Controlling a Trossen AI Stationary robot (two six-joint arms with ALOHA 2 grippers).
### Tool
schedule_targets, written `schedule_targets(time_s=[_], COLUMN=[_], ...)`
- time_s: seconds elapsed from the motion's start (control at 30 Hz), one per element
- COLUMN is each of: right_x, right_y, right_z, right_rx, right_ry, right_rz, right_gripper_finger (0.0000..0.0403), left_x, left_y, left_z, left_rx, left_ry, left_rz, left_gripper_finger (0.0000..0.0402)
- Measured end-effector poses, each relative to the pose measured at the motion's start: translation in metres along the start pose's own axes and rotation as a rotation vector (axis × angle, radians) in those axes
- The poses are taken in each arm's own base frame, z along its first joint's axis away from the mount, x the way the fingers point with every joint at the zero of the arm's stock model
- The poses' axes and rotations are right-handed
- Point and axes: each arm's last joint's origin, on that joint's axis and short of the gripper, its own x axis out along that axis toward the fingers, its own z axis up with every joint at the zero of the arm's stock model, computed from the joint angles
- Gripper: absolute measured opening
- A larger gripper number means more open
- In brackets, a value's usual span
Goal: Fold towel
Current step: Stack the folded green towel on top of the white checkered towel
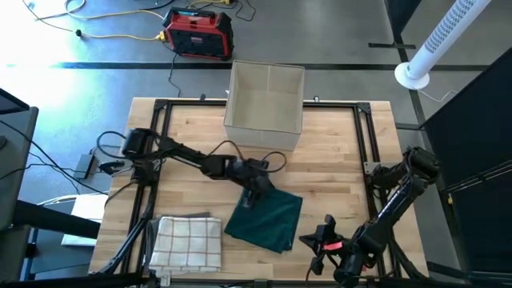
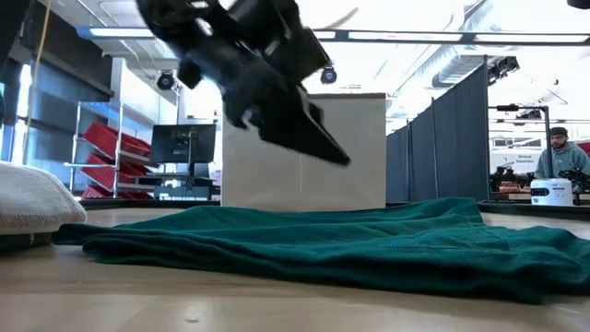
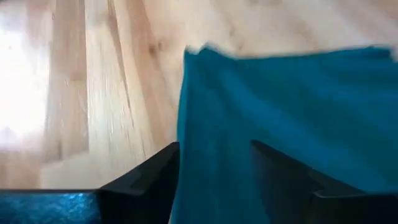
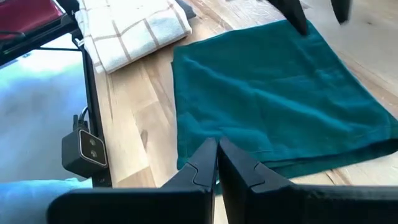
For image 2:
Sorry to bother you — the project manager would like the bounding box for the white round appliance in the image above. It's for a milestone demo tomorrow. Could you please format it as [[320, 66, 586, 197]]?
[[529, 178, 574, 208]]

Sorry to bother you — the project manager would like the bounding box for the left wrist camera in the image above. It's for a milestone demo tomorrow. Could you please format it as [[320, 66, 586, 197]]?
[[269, 26, 333, 85]]

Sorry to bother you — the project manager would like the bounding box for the black aluminium table frame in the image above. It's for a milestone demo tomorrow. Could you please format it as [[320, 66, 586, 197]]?
[[80, 197, 590, 221]]

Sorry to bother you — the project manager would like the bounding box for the white towel with red checks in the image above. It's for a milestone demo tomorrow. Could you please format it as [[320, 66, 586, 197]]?
[[0, 160, 88, 236]]

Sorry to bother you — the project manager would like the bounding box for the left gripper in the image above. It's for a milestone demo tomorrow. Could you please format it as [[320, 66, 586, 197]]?
[[136, 0, 352, 167]]

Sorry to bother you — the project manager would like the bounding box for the black metal stand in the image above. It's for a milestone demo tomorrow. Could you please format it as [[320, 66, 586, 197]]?
[[488, 103, 553, 179]]

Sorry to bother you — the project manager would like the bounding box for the dark green towel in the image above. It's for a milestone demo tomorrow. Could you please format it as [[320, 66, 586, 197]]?
[[53, 196, 590, 305]]

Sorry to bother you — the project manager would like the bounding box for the person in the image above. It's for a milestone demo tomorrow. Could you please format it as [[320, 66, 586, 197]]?
[[534, 126, 590, 181]]

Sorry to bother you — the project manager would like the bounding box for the metal shelf rack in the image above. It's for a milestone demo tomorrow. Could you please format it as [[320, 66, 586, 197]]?
[[63, 100, 160, 200]]

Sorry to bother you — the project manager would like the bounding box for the black monitor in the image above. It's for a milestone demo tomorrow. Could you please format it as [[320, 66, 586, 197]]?
[[149, 123, 218, 165]]

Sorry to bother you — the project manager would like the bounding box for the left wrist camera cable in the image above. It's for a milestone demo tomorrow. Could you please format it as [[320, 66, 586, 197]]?
[[317, 6, 360, 31]]

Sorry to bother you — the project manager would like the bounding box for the dark grey room divider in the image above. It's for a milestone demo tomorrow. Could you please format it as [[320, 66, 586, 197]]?
[[385, 64, 490, 204]]

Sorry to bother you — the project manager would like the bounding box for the black equipment on pole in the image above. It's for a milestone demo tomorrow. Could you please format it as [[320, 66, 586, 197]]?
[[487, 55, 521, 87]]

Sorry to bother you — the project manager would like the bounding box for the black overhead light bar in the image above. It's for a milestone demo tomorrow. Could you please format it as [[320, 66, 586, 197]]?
[[76, 25, 590, 47]]

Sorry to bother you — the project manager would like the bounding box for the yellow hanging cable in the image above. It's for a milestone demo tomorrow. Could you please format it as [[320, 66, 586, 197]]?
[[22, 0, 53, 153]]

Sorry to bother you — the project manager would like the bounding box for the cardboard box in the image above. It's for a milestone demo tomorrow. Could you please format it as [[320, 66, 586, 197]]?
[[220, 92, 387, 211]]

